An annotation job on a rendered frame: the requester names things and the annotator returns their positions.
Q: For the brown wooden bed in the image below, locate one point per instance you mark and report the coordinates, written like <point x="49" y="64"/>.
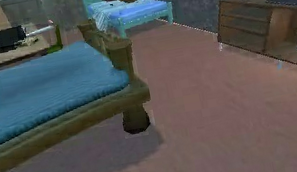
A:
<point x="55" y="86"/>

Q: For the teal bed with blue mattress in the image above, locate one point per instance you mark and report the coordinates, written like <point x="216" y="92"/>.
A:
<point x="135" y="11"/>

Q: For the black box-shaped object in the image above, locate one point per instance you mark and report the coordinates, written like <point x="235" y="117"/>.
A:
<point x="7" y="37"/>

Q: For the brown wooden tv stand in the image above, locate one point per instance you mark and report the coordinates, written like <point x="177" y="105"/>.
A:
<point x="258" y="27"/>

